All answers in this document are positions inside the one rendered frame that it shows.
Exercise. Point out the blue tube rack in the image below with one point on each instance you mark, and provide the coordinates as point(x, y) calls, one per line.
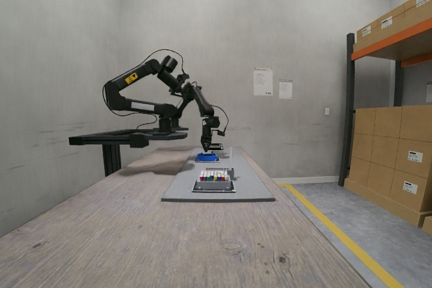
point(207, 157)

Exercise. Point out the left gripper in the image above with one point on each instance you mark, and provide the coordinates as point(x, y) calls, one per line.
point(206, 132)

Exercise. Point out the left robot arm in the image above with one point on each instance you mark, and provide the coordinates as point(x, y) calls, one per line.
point(204, 109)

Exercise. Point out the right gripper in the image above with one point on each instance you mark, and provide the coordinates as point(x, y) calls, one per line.
point(175, 86)

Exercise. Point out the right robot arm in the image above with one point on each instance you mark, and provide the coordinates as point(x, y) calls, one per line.
point(117, 102)

